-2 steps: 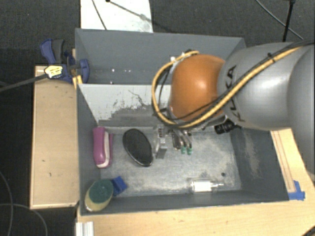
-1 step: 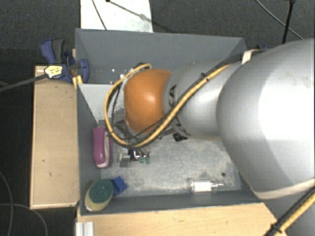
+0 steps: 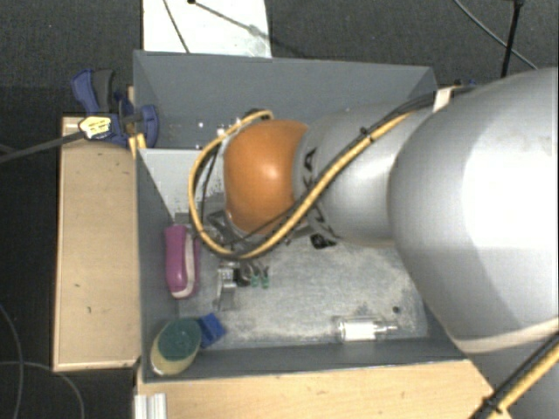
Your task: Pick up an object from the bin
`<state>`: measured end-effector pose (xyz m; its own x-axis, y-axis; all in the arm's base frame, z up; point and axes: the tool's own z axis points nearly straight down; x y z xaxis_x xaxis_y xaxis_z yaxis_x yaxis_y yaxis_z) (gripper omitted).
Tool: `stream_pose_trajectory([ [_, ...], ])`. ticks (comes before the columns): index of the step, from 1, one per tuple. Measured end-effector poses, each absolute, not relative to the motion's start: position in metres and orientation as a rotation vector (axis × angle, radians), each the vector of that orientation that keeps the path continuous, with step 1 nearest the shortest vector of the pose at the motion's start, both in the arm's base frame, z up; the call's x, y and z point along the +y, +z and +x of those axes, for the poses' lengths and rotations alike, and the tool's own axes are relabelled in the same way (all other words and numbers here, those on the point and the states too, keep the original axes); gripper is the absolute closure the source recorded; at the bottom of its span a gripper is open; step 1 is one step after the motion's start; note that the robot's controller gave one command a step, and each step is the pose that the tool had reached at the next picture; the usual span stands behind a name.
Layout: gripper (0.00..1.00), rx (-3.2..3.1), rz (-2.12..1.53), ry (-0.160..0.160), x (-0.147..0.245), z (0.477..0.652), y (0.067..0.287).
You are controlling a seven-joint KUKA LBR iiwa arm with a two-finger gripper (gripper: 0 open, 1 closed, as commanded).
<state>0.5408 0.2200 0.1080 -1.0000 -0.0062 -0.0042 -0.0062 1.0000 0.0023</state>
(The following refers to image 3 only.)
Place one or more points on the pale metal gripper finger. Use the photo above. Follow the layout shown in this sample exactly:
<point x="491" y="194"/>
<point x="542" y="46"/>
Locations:
<point x="219" y="293"/>
<point x="231" y="297"/>

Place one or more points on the blue block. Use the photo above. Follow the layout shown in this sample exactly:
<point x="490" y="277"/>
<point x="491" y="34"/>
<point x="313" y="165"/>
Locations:
<point x="212" y="327"/>

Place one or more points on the purple and white oblong block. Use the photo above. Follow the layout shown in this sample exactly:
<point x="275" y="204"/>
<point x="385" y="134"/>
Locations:
<point x="177" y="260"/>

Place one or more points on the yellow and green sponge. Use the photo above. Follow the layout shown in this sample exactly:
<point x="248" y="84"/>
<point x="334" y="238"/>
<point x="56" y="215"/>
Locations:
<point x="177" y="347"/>

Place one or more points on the grey metal bin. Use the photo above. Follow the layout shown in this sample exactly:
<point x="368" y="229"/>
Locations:
<point x="314" y="295"/>

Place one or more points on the pale wood flat board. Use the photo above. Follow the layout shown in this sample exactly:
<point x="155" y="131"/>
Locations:
<point x="98" y="251"/>

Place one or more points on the clear glass tube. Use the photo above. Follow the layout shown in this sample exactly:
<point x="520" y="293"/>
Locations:
<point x="360" y="330"/>

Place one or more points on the black cylinder on white bracket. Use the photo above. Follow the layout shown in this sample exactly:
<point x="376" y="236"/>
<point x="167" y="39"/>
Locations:
<point x="322" y="240"/>

